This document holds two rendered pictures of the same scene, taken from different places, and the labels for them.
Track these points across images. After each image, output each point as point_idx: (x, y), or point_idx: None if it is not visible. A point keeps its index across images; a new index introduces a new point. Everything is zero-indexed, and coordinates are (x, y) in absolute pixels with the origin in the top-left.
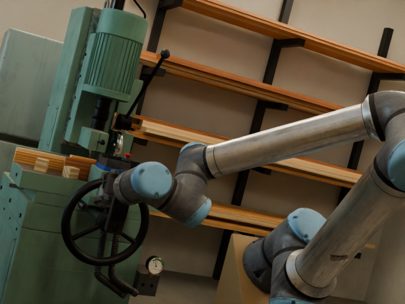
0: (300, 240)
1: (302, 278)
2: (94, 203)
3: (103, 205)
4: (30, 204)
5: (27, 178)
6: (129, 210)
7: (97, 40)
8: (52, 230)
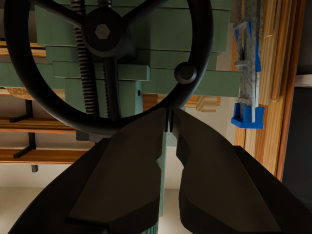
0: None
1: None
2: (245, 152)
3: (162, 120)
4: (222, 48)
5: (230, 87)
6: (68, 65)
7: (157, 224)
8: (183, 11)
